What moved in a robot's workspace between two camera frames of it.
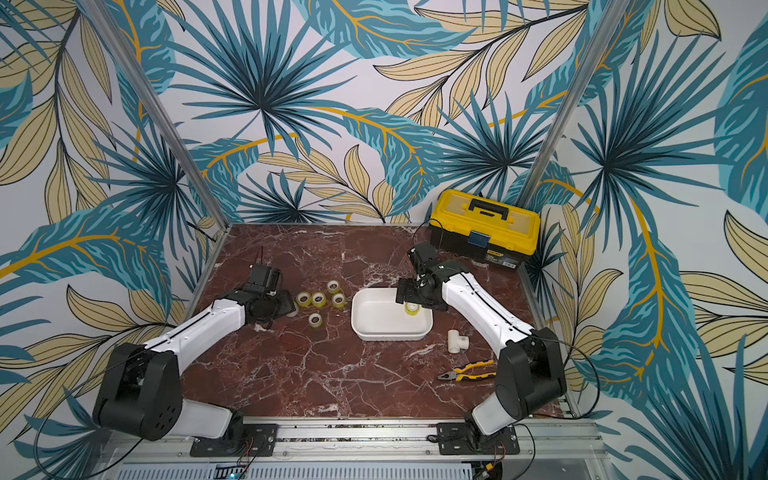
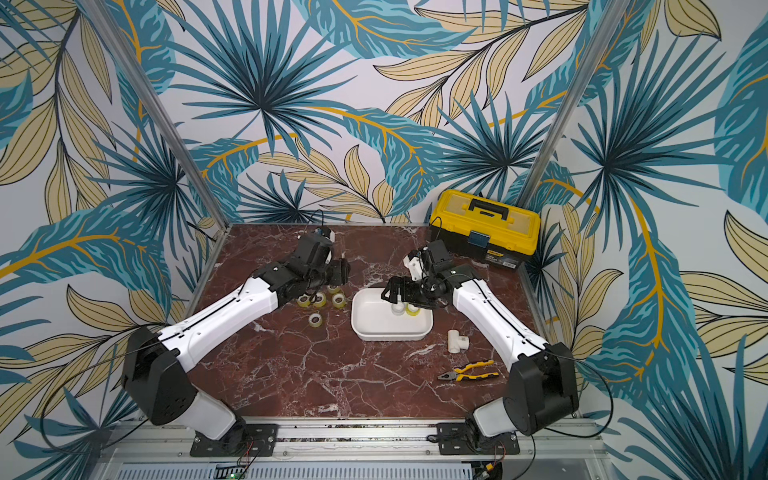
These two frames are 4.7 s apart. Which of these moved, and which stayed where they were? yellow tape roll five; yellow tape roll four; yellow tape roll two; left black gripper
Moved: left black gripper
Stayed: yellow tape roll two; yellow tape roll four; yellow tape roll five
